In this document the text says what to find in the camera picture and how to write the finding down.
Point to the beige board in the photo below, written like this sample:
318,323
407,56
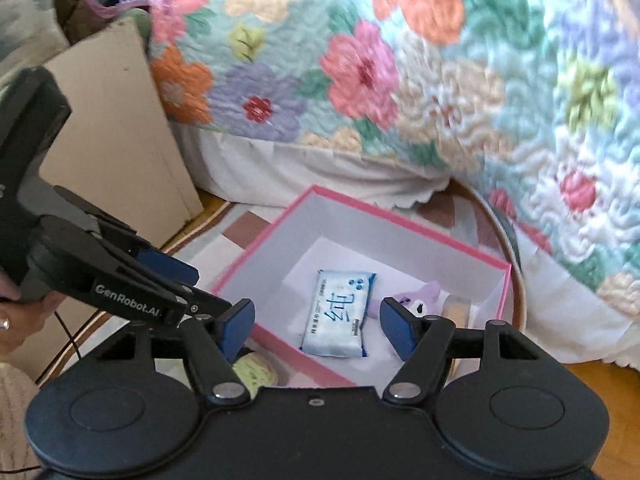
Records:
115,135

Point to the green yarn ball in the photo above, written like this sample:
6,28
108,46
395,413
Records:
255,370

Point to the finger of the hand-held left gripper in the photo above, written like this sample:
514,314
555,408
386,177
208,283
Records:
125,292
165,265

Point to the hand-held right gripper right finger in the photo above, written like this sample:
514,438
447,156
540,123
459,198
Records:
397,330

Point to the person's left hand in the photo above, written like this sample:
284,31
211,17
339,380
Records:
25,320

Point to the pink fuzzy pants leg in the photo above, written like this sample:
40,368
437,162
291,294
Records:
15,420

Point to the checkered rug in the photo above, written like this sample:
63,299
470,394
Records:
240,225

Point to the pink cardboard box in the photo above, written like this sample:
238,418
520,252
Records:
250,265

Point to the grey cushion purple trim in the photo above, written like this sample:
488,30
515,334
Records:
30,20

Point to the blue wet wipes pack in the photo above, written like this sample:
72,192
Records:
335,315

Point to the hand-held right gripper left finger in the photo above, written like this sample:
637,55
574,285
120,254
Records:
237,327

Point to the floral quilt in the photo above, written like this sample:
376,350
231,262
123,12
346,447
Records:
400,85

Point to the purple plush toy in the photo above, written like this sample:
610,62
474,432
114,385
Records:
425,295

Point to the foundation bottle gold cap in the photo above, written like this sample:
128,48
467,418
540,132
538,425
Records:
457,312

